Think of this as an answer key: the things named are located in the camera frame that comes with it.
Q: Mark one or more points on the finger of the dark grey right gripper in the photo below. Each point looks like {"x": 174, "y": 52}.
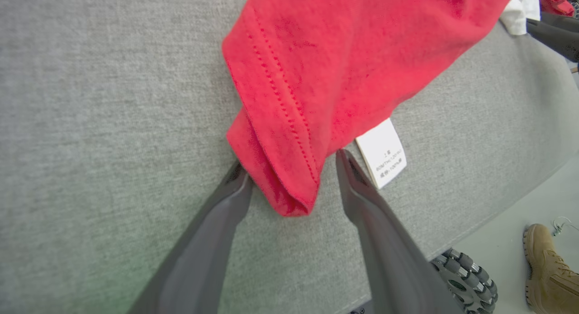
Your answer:
{"x": 565, "y": 24}
{"x": 558, "y": 40}

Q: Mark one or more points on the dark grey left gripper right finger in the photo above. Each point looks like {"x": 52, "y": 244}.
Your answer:
{"x": 398, "y": 268}

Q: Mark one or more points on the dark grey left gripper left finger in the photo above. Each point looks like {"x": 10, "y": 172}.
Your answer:
{"x": 194, "y": 268}

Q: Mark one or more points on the red basketball jersey white sleeves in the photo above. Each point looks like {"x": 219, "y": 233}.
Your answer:
{"x": 339, "y": 69}

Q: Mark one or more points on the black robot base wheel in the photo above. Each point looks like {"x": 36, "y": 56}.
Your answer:
{"x": 466, "y": 282}

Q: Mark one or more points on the tan suede boot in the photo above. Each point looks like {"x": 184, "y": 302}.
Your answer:
{"x": 547, "y": 273}

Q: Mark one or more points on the grey fabric sofa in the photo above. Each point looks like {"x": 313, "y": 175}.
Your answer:
{"x": 113, "y": 101}

